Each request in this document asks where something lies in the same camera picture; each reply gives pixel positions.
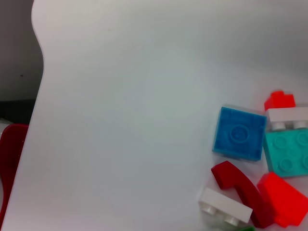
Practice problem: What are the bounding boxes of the white stepped brick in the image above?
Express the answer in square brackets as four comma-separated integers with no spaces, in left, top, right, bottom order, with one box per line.
[198,187,254,226]

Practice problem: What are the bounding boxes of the dark red curved brick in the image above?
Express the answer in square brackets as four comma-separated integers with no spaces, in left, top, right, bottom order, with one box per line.
[210,160,274,229]

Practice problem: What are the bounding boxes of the blue flat square plate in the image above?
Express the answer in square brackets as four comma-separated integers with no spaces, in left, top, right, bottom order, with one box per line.
[211,105,268,162]

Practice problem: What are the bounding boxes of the tiny red brick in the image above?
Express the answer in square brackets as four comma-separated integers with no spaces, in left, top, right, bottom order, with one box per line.
[264,90,296,112]

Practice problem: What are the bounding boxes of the small white brick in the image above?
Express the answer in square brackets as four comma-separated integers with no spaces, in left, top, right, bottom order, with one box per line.
[266,106,308,132]

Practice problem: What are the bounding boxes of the teal square brick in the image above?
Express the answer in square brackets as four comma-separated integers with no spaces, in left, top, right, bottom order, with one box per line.
[262,127,308,179]

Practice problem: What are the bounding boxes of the red glossy plastic seat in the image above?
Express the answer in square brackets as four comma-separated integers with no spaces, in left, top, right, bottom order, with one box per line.
[0,124,30,218]

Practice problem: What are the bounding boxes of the orange-red sloped brick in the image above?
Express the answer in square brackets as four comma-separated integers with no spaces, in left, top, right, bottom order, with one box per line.
[257,171,306,228]

